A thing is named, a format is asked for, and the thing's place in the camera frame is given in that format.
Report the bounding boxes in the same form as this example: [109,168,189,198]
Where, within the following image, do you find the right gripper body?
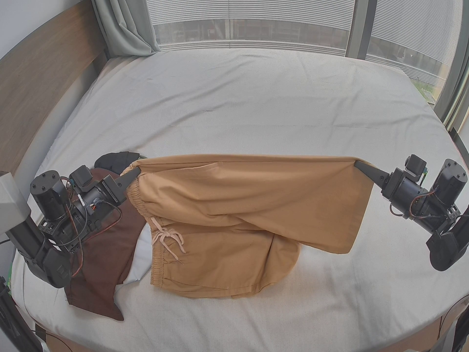
[381,168,422,215]

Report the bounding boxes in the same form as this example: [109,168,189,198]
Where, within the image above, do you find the white garment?
[123,226,154,285]

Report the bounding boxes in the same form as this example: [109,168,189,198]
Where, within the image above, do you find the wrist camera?
[405,154,427,182]
[70,166,94,190]

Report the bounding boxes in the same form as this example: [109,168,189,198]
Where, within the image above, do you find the tan shorts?
[123,154,372,299]

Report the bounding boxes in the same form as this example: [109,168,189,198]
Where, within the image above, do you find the black garment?
[96,152,141,173]

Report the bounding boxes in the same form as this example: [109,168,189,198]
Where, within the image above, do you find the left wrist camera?
[70,166,94,190]

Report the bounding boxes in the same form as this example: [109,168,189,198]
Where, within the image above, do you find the bed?
[0,0,469,352]

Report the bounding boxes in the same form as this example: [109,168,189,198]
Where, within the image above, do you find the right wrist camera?
[405,154,427,182]

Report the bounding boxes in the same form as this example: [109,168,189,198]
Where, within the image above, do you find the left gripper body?
[78,177,128,215]

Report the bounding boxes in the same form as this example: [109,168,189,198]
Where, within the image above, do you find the brown garment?
[66,167,154,322]

